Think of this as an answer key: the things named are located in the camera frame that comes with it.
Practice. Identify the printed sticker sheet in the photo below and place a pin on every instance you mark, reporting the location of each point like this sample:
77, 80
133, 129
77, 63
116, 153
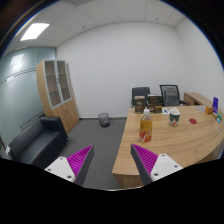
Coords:
166, 110

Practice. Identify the black printed carton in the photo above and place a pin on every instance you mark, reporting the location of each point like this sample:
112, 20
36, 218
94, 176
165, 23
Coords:
154, 99

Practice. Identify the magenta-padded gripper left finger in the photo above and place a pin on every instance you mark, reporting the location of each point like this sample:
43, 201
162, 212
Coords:
60, 166

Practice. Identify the purple upright box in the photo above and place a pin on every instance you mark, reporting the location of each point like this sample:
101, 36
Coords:
215, 105

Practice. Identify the rectangular ceiling light panel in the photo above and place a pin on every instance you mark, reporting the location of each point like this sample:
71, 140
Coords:
34, 31

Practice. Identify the dark mesh waste bin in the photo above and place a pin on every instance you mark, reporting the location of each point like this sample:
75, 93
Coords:
104, 120

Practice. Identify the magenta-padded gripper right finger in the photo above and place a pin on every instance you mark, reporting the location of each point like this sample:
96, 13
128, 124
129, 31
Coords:
165, 165

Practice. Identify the flat round red coaster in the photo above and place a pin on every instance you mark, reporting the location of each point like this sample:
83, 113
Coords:
193, 121

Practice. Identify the black leather sofa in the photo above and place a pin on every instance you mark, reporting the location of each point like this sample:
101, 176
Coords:
38, 141

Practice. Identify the black mesh office chair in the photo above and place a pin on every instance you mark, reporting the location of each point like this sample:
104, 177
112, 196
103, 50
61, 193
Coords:
170, 93

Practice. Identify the black and tan carton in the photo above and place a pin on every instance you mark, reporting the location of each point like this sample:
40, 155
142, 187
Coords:
154, 109

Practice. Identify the green flat packet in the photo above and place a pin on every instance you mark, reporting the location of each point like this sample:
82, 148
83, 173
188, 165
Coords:
219, 115

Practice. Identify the wooden side desk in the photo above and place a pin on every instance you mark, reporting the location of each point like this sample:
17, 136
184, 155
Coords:
195, 98

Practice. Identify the small blue box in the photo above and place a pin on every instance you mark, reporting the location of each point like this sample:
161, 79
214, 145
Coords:
218, 120

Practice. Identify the wooden cabinet with glass doors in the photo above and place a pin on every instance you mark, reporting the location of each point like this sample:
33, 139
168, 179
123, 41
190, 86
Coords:
65, 115

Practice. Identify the tan cardboard box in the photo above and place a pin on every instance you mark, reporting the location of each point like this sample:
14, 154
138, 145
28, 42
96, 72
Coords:
209, 110

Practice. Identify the black padded office chair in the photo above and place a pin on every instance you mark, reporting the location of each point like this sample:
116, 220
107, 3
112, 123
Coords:
140, 91

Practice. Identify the green and white mug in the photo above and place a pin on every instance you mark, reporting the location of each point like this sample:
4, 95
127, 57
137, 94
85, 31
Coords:
174, 118

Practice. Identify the round grey clear disc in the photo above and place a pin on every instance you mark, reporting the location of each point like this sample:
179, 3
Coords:
201, 108

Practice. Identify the yellow drink bottle white cap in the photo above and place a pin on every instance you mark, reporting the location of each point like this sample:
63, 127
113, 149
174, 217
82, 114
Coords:
145, 128

